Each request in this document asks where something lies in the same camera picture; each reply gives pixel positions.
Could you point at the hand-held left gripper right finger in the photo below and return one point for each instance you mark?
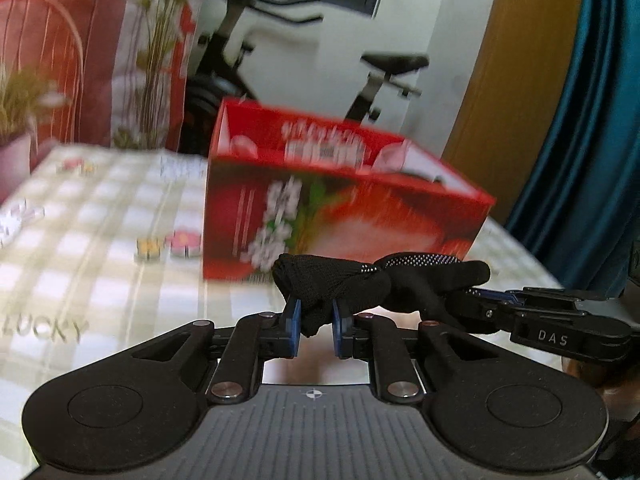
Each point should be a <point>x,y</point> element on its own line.
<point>339,328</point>

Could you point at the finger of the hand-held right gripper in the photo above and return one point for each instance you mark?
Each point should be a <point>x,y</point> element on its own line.
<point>550,294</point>
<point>500,315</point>

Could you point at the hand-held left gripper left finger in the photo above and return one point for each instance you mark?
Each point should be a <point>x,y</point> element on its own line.
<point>294,328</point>

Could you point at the black knitted dotted glove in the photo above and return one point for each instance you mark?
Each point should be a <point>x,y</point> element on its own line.
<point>425,280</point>

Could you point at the red strawberry print cardboard box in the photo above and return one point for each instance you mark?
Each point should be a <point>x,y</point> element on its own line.
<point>360,220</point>

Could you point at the teal curtain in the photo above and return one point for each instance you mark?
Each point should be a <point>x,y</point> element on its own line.
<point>590,135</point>

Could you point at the green checked cartoon tablecloth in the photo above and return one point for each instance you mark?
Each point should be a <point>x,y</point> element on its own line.
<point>100,260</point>

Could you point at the orange wooden door panel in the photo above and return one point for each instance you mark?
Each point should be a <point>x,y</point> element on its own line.
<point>515,85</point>

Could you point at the black exercise bike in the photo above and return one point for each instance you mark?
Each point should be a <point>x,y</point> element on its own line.
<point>395,62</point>

